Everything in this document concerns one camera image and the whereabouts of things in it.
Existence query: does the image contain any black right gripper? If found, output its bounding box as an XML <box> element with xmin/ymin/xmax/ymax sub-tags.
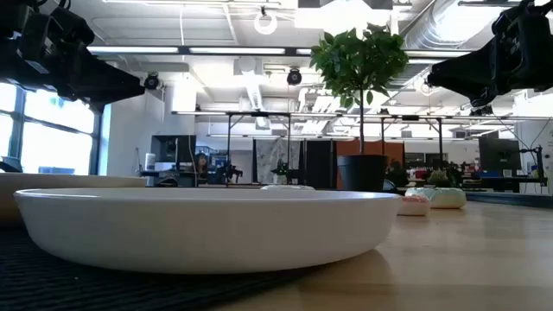
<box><xmin>426</xmin><ymin>0</ymin><xmax>553</xmax><ymax>109</ymax></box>

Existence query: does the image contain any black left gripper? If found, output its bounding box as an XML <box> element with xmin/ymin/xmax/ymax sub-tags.
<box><xmin>0</xmin><ymin>0</ymin><xmax>146</xmax><ymax>114</ymax></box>

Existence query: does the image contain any large green iced donut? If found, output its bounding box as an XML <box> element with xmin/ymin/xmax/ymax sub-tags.
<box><xmin>404</xmin><ymin>186</ymin><xmax>468</xmax><ymax>210</ymax></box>

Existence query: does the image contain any large pink iced donut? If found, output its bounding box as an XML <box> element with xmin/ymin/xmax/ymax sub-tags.
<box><xmin>397</xmin><ymin>194</ymin><xmax>432</xmax><ymax>217</ymax></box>

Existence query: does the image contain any large black computer monitor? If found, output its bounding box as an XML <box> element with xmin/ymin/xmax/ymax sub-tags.
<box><xmin>478</xmin><ymin>137</ymin><xmax>522</xmax><ymax>172</ymax></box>

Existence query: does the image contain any beige round plate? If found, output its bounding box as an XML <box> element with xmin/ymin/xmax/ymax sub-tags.
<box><xmin>0</xmin><ymin>172</ymin><xmax>148</xmax><ymax>225</ymax></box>

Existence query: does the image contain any potted green plant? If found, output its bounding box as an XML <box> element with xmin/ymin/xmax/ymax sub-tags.
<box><xmin>308</xmin><ymin>26</ymin><xmax>410</xmax><ymax>194</ymax></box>

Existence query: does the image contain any person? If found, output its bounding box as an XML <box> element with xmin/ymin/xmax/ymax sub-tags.
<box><xmin>193</xmin><ymin>152</ymin><xmax>211</xmax><ymax>187</ymax></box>

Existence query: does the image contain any white round plate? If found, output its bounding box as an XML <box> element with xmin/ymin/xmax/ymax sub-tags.
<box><xmin>12</xmin><ymin>187</ymin><xmax>404</xmax><ymax>276</ymax></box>

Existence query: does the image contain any black round placemat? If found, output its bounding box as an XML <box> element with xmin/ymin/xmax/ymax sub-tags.
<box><xmin>0</xmin><ymin>222</ymin><xmax>329</xmax><ymax>311</ymax></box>

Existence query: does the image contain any black aluminium table frame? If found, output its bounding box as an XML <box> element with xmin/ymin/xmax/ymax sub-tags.
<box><xmin>464</xmin><ymin>191</ymin><xmax>553</xmax><ymax>209</ymax></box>

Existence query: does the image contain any white ring light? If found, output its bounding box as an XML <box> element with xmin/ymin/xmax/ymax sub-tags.
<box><xmin>252</xmin><ymin>9</ymin><xmax>278</xmax><ymax>36</ymax></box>

